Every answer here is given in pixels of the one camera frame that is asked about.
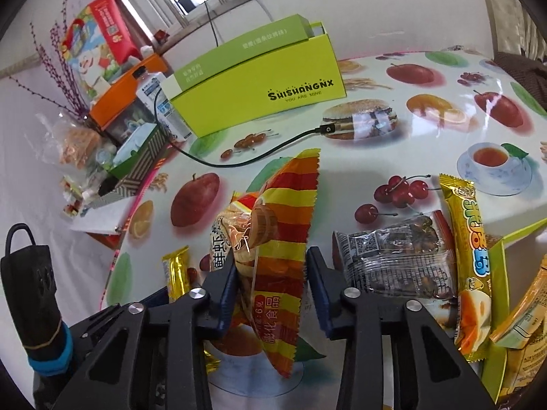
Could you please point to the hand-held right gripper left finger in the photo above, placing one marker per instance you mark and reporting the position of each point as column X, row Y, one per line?
column 225, row 303

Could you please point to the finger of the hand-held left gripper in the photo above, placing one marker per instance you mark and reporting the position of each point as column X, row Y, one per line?
column 98, row 322

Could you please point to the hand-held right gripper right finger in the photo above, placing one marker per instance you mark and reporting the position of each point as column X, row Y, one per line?
column 320, row 303

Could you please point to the gold foil snack packet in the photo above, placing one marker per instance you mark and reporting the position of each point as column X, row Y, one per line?
column 177, row 273

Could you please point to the red yellow striped snack bag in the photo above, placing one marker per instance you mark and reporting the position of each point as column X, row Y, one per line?
column 282, row 222

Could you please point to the shallow green cardboard tray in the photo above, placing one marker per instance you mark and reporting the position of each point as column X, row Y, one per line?
column 495, row 273

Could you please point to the clear bag of snacks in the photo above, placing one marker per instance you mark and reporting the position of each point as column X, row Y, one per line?
column 77, row 141

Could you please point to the clear packet of dark dates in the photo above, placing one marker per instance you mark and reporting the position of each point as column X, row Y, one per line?
column 397, row 256

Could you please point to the white paper sheet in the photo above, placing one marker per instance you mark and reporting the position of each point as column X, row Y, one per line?
column 102, row 218

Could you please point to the yellow cheese stick packet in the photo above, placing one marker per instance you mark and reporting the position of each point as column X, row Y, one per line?
column 472, row 264

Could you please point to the yellow chips bag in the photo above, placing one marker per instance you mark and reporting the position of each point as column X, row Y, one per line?
column 527, row 307

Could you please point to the white plastic bottle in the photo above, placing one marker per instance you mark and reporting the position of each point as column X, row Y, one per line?
column 160, row 102

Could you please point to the orange box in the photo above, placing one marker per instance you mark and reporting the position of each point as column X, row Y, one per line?
column 115, row 102

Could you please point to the purple flower branches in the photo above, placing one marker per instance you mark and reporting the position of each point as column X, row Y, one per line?
column 64, row 72

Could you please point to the closed green cardboard box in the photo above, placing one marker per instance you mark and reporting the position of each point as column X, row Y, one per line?
column 256, row 77

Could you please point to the colourful cartoon gift box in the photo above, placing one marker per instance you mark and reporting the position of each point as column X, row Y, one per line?
column 98, row 47

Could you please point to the dark brown cloth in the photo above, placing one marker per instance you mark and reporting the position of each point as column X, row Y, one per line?
column 523, row 72

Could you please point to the patterned beige curtain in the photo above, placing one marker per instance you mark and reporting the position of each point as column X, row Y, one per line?
column 523, row 25

